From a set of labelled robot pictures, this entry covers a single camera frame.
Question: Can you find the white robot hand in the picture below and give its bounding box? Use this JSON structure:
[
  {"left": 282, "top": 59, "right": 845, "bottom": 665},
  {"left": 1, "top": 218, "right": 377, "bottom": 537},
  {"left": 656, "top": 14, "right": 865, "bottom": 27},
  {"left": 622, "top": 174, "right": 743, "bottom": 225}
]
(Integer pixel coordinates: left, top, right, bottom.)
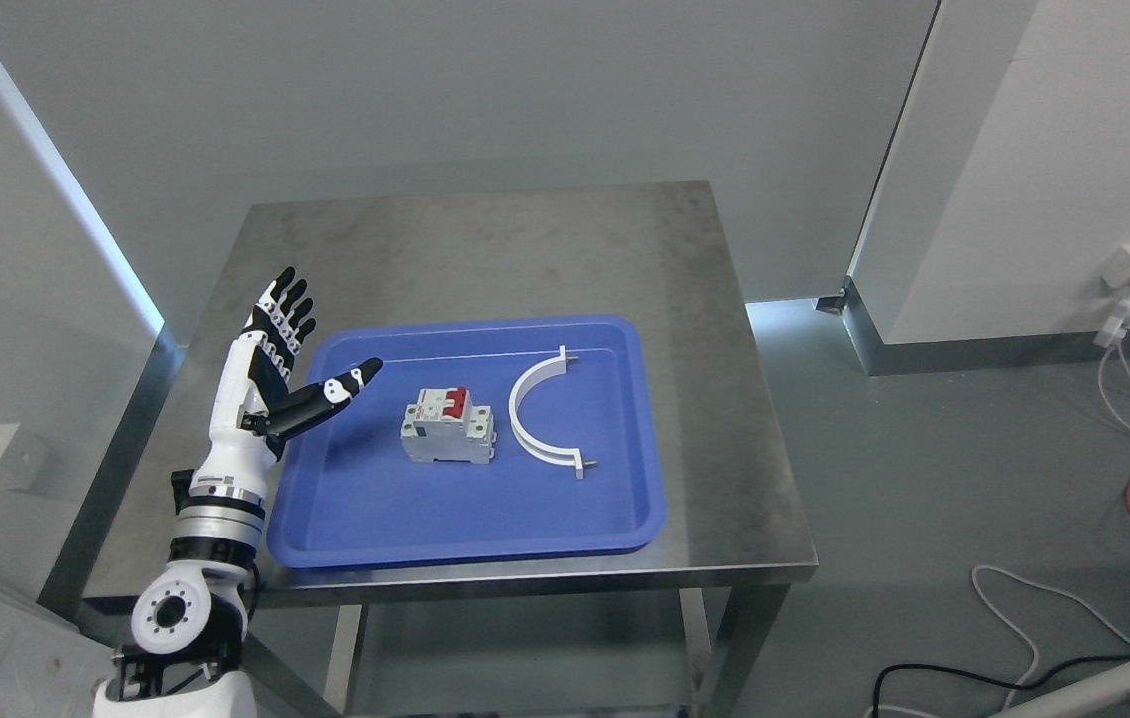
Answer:
[{"left": 191, "top": 265, "right": 383, "bottom": 496}]

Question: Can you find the white red circuit breaker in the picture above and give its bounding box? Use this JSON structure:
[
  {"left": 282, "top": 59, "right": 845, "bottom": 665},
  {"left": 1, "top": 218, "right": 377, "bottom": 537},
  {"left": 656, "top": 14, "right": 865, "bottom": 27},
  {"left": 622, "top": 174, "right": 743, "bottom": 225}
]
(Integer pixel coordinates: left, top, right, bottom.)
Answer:
[{"left": 400, "top": 386, "right": 497, "bottom": 465}]

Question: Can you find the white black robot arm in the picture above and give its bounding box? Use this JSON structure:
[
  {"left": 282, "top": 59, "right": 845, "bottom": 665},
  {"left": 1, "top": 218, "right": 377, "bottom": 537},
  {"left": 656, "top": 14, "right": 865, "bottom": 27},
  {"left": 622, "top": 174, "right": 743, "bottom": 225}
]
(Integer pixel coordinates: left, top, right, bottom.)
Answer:
[{"left": 92, "top": 267, "right": 383, "bottom": 717}]

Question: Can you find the blue plastic tray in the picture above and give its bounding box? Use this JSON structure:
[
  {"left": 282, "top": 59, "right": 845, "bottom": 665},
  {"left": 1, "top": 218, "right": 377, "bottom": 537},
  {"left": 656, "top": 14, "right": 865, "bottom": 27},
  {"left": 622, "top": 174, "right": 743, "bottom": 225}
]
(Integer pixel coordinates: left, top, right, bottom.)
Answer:
[{"left": 266, "top": 315, "right": 666, "bottom": 569}]

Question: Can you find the stainless steel table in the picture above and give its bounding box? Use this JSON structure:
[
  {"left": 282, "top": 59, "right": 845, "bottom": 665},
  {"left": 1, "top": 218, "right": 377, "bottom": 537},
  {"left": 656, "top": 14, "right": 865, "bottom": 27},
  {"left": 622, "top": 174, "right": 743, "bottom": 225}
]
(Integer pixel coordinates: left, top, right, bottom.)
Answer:
[{"left": 53, "top": 181, "right": 817, "bottom": 717}]

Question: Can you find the white power adapter plug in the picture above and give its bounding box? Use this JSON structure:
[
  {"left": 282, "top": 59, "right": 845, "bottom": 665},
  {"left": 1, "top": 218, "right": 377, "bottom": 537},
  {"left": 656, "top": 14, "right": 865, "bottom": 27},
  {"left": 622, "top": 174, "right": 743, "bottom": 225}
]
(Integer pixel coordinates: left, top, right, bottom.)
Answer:
[{"left": 1093, "top": 295, "right": 1130, "bottom": 351}]

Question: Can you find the white curved plastic bracket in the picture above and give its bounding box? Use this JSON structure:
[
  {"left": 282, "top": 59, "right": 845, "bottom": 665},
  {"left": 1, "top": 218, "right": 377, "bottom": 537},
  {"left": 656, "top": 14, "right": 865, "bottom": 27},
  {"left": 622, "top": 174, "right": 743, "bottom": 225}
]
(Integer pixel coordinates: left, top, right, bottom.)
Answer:
[{"left": 507, "top": 344, "right": 596, "bottom": 482}]

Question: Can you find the white floor cable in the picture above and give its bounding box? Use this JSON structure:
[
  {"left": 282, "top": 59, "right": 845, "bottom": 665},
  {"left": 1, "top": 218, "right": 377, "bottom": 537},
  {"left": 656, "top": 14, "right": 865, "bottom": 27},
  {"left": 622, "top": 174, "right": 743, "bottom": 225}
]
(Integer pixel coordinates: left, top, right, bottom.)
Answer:
[{"left": 864, "top": 564, "right": 1130, "bottom": 718}]

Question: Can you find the black cable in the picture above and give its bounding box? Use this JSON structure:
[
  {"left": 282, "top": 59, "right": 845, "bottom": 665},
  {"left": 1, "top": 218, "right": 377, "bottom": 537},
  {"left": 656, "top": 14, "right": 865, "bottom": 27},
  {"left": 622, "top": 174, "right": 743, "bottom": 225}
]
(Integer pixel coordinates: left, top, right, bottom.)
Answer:
[{"left": 870, "top": 578, "right": 1130, "bottom": 718}]

